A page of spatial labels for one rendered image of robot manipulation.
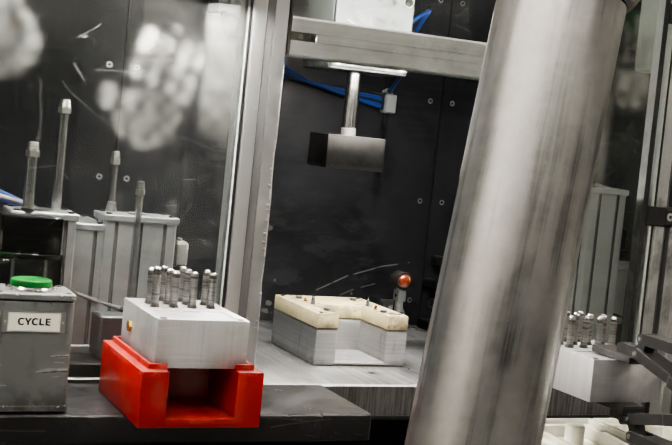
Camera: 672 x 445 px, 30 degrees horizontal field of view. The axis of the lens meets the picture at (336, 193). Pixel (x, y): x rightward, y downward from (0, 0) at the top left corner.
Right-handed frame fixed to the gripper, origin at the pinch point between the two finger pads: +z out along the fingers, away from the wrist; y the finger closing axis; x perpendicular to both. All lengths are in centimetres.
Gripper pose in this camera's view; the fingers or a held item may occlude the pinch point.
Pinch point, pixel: (616, 377)
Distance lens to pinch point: 147.7
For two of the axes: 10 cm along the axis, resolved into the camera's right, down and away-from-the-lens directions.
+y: 1.1, -9.9, -0.6
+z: -4.2, -1.0, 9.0
